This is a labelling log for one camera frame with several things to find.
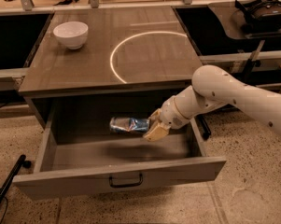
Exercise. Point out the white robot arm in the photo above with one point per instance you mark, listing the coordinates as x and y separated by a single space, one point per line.
211 88

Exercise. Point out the grey wooden cabinet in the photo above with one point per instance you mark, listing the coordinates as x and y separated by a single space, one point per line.
126 49

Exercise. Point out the black metal stand leg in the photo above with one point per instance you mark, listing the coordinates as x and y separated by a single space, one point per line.
21 162

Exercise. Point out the black drawer handle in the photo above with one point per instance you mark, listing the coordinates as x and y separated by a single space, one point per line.
123 182

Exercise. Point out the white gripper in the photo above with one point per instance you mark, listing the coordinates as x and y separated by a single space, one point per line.
172 113

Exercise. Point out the black side table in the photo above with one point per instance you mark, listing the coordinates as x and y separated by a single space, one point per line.
235 27

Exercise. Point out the open grey top drawer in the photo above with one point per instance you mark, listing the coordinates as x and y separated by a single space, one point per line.
78 153

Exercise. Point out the white ceramic bowl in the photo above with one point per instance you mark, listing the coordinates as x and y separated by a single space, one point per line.
72 34

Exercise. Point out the black VR headset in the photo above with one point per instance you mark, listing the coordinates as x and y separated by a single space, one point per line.
261 15

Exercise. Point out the silver blue redbull can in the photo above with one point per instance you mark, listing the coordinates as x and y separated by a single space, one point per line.
128 125

